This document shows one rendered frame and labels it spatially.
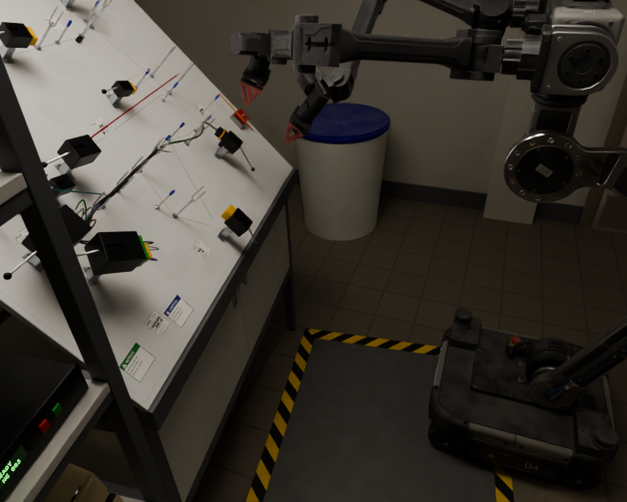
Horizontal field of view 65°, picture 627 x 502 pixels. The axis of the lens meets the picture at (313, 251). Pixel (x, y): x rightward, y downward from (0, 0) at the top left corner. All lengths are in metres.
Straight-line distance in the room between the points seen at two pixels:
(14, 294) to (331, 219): 2.18
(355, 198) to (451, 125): 0.81
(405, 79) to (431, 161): 0.57
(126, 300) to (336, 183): 1.87
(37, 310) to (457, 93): 2.69
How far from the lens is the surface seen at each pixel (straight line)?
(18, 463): 0.87
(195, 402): 1.45
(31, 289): 1.13
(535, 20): 1.39
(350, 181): 2.87
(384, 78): 3.31
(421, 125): 3.35
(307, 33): 1.04
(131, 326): 1.19
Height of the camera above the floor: 1.73
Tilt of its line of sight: 35 degrees down
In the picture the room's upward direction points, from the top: 2 degrees counter-clockwise
